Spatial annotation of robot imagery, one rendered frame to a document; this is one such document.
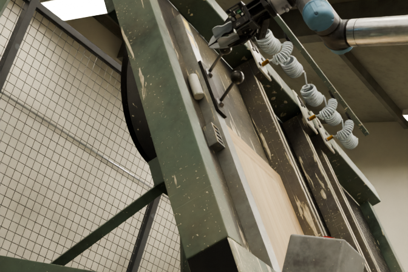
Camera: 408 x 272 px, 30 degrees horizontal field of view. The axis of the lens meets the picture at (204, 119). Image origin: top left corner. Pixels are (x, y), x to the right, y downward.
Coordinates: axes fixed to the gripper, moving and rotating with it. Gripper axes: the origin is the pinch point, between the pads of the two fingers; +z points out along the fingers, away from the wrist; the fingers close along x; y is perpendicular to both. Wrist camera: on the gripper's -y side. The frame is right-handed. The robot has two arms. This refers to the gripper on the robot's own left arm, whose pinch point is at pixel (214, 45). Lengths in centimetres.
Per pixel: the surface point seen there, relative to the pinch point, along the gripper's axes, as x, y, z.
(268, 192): 39.4, -23.3, 10.5
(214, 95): 11.9, -2.9, 7.2
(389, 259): 59, -184, 10
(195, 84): 7.0, -0.7, 10.0
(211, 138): 26.2, 7.1, 10.6
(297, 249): 68, 45, -6
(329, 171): 22, -118, 5
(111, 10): -25.4, 4.2, 22.0
